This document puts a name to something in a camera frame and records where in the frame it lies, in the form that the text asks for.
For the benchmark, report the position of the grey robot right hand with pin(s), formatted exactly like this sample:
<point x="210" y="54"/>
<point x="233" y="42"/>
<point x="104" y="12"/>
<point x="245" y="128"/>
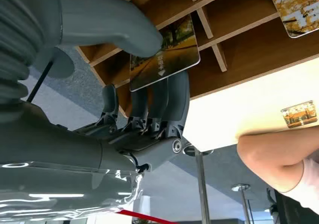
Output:
<point x="50" y="156"/>

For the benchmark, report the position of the wooden card organizer with dividers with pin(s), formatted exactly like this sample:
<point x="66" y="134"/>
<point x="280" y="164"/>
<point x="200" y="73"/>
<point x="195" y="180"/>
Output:
<point x="244" y="40"/>

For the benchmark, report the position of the small autumn photo card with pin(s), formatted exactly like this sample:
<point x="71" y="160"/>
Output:
<point x="299" y="114"/>

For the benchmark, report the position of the person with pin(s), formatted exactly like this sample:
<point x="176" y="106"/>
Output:
<point x="310" y="186"/>

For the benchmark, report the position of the autumn tree photo card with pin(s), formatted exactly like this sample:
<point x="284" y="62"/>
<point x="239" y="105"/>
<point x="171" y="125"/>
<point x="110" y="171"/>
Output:
<point x="299" y="7"/>

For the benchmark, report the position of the ribbed grey right arm sleeve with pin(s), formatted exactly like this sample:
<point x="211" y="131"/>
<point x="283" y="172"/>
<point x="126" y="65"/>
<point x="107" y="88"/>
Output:
<point x="19" y="34"/>

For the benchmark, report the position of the red barrier belt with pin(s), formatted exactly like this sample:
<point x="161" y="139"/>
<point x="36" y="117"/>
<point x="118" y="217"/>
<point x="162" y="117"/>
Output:
<point x="144" y="217"/>

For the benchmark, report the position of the chrome stanchion pole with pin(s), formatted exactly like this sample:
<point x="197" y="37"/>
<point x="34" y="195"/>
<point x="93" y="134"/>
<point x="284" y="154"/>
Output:
<point x="244" y="202"/>
<point x="202" y="186"/>

